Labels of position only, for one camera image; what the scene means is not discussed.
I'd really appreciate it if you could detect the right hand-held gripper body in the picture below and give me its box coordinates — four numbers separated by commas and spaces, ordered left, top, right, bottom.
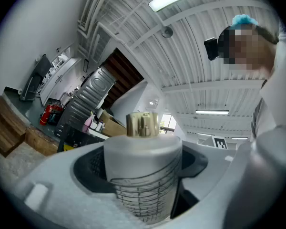
197, 135, 238, 151

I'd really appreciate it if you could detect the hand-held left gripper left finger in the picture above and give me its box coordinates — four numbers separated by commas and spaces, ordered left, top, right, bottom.
13, 141, 143, 229

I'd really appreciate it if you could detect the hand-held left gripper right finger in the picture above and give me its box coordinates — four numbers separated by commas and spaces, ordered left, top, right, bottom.
170, 125, 286, 229

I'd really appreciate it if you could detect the pink spray bottle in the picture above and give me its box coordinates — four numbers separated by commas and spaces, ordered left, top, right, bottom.
82, 112, 95, 133

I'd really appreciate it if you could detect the wooden plank block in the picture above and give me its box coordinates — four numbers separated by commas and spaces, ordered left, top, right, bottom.
25, 125, 60, 156

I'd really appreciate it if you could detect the bright window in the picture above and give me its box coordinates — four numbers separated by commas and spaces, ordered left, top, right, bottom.
159, 114, 177, 134

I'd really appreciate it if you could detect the person's light shirt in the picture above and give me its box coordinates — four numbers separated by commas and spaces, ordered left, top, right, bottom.
251, 20, 286, 138

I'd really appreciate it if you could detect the brown cardboard box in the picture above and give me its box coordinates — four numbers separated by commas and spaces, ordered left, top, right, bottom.
101, 110, 128, 138

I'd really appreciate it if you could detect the wooden slatted platform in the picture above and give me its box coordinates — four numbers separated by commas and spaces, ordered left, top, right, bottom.
0, 95, 27, 157

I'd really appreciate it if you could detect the person's head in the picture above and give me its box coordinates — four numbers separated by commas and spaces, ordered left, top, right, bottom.
218, 22, 281, 81

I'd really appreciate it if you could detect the white shelf unit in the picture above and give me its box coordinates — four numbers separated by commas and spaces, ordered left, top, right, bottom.
39, 53, 83, 106

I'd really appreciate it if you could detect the dark grey cabinet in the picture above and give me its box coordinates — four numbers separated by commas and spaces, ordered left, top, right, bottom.
20, 56, 52, 102

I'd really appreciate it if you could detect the round ceiling speaker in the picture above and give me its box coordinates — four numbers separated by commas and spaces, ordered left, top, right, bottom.
161, 26, 174, 39

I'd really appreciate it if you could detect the blue hair scrunchie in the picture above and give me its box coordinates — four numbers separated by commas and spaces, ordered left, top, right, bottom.
231, 14, 259, 28

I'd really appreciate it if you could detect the black head-mounted camera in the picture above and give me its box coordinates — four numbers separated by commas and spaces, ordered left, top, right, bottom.
204, 37, 221, 61

